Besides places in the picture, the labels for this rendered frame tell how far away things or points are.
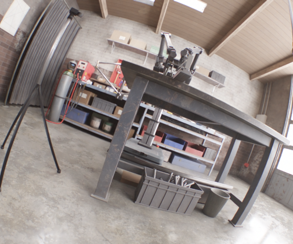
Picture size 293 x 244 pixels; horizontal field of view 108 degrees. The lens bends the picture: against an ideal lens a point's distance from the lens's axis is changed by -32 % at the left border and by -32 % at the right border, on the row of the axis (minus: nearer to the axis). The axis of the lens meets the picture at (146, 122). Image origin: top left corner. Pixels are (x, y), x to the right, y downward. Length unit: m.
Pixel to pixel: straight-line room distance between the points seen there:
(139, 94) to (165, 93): 0.16
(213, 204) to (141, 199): 0.63
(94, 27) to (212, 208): 4.16
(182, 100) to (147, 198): 0.73
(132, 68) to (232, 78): 3.56
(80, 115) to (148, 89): 2.03
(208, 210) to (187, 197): 0.31
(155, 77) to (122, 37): 2.73
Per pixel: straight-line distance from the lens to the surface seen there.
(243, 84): 4.45
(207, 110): 1.04
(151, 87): 0.95
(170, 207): 1.25
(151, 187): 1.14
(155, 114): 1.99
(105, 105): 2.70
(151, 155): 1.76
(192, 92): 0.92
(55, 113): 2.75
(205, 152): 3.00
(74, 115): 2.88
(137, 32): 3.91
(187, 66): 0.80
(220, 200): 1.42
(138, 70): 0.89
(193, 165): 3.00
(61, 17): 3.47
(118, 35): 3.59
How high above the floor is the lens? 0.61
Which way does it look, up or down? 1 degrees down
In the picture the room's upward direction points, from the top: 21 degrees clockwise
